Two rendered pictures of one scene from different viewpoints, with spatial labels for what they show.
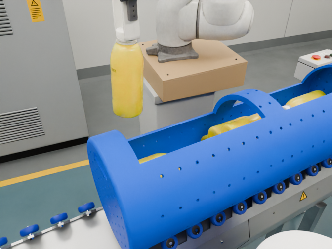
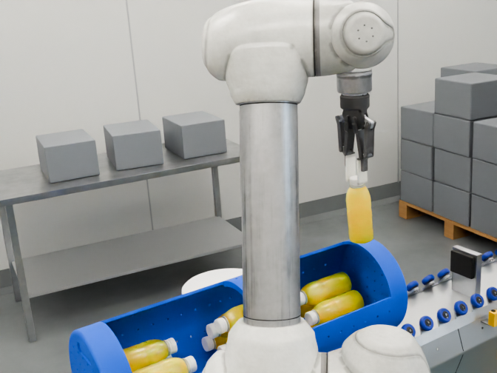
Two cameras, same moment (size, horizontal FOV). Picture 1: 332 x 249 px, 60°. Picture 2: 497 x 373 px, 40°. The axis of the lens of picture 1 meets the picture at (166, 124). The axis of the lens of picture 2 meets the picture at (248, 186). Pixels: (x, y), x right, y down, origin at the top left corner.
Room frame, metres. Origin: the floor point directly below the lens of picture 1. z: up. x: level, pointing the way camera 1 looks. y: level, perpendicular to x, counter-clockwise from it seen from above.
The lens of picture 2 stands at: (2.24, -0.30, 1.97)
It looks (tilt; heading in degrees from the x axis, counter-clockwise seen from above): 17 degrees down; 177
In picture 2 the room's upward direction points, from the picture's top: 4 degrees counter-clockwise
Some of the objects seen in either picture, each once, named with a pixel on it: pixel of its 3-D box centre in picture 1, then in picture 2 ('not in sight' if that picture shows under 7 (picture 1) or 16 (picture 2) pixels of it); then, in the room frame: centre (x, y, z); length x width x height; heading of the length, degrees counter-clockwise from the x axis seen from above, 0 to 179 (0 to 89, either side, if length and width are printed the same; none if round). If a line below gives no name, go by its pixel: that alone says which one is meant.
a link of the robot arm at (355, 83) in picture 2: not in sight; (354, 82); (0.54, 0.07, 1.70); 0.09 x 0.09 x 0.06
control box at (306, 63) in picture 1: (319, 66); not in sight; (1.25, -0.72, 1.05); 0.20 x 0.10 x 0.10; 119
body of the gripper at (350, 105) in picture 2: not in sight; (355, 111); (0.54, 0.07, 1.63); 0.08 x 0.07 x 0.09; 29
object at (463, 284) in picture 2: not in sight; (464, 272); (0.25, 0.49, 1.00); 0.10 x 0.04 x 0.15; 29
